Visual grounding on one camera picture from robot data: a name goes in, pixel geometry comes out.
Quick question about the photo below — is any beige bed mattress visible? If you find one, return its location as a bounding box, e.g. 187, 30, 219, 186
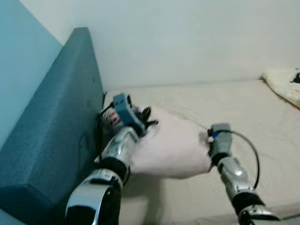
101, 80, 300, 222

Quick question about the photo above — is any teal upholstered headboard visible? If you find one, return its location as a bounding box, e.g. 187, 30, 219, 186
0, 27, 105, 221

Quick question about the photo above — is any cream cartoon print quilt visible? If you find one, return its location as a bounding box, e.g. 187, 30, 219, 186
262, 68, 300, 108

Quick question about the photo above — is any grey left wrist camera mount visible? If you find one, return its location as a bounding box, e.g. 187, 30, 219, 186
112, 93, 147, 137

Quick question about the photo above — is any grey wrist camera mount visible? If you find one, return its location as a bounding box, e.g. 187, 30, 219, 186
112, 93, 147, 137
209, 123, 232, 158

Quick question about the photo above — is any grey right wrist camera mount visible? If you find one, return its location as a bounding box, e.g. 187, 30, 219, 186
209, 123, 232, 158

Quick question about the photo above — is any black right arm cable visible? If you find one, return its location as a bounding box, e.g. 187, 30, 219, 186
212, 129, 260, 189

